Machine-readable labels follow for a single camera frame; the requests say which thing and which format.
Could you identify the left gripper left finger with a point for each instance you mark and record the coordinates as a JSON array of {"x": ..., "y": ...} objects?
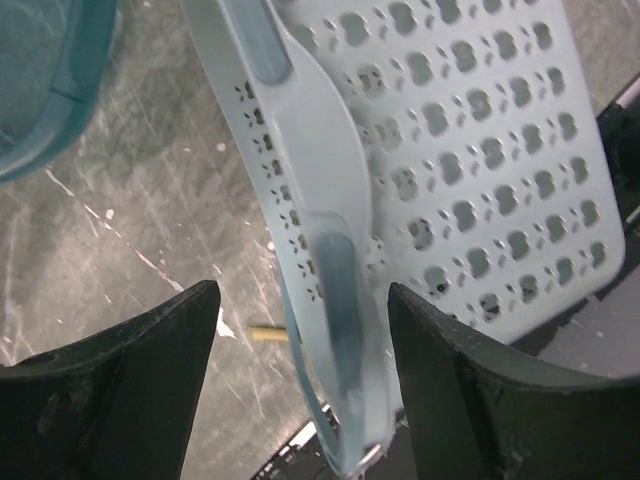
[{"x": 119, "y": 404}]

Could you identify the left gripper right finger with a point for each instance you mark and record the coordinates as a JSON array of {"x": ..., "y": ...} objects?
[{"x": 480, "y": 409}]

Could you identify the light blue perforated basket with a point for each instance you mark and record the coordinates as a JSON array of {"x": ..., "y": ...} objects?
[{"x": 449, "y": 146}]

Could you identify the small wooden stick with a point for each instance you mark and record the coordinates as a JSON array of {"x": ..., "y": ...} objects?
[{"x": 268, "y": 334}]

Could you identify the teal transparent plastic tub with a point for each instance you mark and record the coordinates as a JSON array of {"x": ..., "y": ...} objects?
[{"x": 54, "y": 56}]

